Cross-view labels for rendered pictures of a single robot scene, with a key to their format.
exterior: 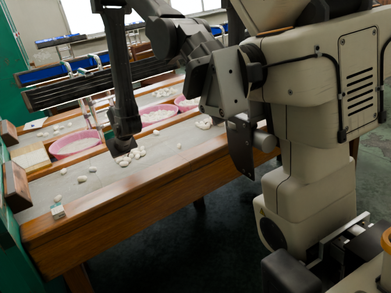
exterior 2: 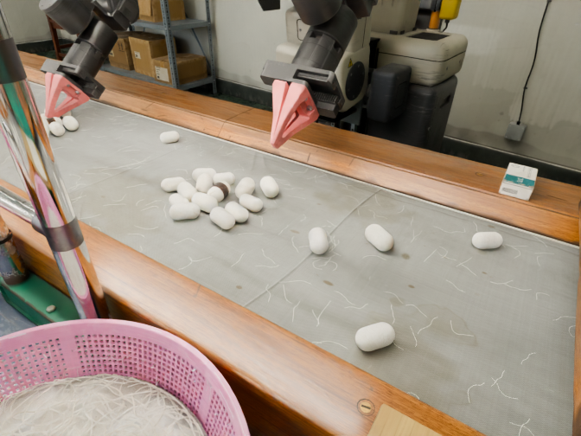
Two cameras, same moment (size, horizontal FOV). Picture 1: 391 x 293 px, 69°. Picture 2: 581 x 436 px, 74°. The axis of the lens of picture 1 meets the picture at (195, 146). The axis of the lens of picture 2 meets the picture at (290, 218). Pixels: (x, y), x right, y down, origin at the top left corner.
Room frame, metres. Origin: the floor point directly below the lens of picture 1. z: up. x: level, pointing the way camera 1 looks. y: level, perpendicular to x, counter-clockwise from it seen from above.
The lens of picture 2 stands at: (1.24, 0.71, 1.01)
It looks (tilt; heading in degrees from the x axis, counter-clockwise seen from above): 34 degrees down; 240
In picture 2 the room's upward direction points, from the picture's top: 2 degrees clockwise
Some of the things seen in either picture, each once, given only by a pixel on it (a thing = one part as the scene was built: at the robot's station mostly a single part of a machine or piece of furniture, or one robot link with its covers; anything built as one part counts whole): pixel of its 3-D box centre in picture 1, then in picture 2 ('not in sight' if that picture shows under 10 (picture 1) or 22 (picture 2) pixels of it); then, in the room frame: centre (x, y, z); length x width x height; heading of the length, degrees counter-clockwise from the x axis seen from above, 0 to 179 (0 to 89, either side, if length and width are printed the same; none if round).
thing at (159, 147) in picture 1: (215, 124); (33, 130); (1.32, -0.12, 0.73); 1.81 x 0.30 x 0.02; 119
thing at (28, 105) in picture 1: (108, 78); not in sight; (1.16, 0.29, 1.08); 0.62 x 0.08 x 0.07; 119
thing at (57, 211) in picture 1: (57, 210); (518, 181); (0.76, 0.47, 0.78); 0.06 x 0.04 x 0.02; 29
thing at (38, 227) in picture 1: (244, 147); (132, 125); (1.14, -0.22, 0.67); 1.81 x 0.12 x 0.19; 119
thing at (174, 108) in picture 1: (156, 120); not in sight; (1.54, 0.19, 0.72); 0.27 x 0.27 x 0.10
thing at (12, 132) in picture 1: (9, 131); not in sight; (1.50, 0.98, 0.83); 0.30 x 0.06 x 0.07; 29
